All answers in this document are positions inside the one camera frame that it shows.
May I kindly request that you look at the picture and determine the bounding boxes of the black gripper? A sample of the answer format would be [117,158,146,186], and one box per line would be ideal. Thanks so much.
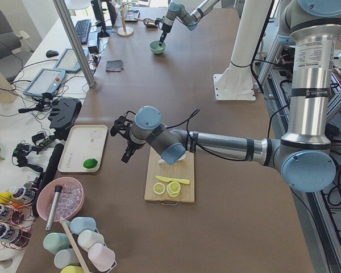
[159,23,171,46]
[121,140,144,163]

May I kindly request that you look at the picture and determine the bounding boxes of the light green bowl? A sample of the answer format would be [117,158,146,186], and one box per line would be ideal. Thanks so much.
[149,40,166,55]

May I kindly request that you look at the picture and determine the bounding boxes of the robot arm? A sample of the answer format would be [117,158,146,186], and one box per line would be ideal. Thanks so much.
[156,0,218,46]
[110,1,341,192]

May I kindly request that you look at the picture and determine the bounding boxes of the pink ribbed bowl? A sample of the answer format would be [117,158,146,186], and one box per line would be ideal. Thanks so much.
[36,177,84,222]

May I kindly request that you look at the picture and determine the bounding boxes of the metal scoop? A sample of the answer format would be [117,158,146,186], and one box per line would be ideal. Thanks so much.
[135,18,158,28]

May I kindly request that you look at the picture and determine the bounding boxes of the wooden mug tree stand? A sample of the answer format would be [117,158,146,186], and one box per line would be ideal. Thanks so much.
[117,3,134,37]

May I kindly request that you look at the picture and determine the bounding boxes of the green lime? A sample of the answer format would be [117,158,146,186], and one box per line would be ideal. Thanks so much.
[82,158,98,169]

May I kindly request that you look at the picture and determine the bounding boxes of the yellow plastic knife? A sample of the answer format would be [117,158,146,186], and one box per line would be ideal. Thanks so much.
[155,175,190,185]

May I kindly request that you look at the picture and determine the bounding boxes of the cream rabbit tray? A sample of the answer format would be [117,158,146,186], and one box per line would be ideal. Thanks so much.
[57,125,108,173]

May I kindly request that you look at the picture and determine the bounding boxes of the bamboo cutting board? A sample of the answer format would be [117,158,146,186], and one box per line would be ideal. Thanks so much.
[144,149,195,203]

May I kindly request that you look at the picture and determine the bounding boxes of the grey folded cloth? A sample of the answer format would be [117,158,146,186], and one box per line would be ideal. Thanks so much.
[105,60,124,72]

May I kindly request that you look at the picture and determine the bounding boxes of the black gripper stand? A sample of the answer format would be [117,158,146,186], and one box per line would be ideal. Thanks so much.
[48,98,82,141]

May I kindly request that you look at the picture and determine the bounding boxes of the black tube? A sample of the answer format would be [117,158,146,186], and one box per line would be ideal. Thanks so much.
[32,143,64,218]

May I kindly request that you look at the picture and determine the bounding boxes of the black keyboard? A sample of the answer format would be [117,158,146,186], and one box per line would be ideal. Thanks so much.
[75,19,92,45]

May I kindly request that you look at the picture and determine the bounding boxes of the metal muddler rod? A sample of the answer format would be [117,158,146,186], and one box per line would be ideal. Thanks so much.
[45,185,63,231]

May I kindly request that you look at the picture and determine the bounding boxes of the blue cup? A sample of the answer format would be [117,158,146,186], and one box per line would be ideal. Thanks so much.
[70,217,97,235]

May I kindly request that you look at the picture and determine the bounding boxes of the teach pendant far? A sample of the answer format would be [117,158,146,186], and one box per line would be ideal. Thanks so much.
[54,48,81,73]

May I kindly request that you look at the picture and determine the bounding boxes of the teach pendant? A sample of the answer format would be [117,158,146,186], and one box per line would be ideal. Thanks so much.
[23,69,66,97]
[54,48,81,73]

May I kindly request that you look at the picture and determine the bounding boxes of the white cup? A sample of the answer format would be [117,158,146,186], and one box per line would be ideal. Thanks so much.
[77,230,105,251]

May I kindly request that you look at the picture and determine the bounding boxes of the teach pendant near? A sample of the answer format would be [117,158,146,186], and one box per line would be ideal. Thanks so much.
[23,69,66,97]

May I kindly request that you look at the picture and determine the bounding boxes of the pink cup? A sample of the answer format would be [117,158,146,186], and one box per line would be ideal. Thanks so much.
[88,243,115,272]

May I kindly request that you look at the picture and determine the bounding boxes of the computer mouse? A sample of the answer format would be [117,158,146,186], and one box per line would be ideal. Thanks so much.
[45,50,59,58]

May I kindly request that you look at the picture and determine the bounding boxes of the green cup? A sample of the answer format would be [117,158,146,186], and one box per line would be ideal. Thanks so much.
[43,233,70,255]

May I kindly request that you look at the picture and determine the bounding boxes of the grey-green cup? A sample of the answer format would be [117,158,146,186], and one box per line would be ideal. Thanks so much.
[53,249,79,269]

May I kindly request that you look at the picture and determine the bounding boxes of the wooden stick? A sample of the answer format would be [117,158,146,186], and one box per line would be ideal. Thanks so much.
[60,218,90,273]

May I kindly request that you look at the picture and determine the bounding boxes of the yellow cup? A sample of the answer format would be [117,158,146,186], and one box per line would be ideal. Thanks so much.
[60,265,84,273]

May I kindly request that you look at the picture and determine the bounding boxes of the aluminium frame post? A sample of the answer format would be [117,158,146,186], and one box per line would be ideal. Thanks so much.
[53,0,95,88]

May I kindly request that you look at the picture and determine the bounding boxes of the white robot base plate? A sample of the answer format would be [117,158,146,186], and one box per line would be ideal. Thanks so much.
[213,72,256,101]

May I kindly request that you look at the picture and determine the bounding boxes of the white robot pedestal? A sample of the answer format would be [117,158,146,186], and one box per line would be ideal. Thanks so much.
[230,1,274,68]

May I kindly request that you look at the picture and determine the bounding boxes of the copper wire bottle rack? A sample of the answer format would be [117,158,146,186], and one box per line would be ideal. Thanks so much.
[0,187,37,250]

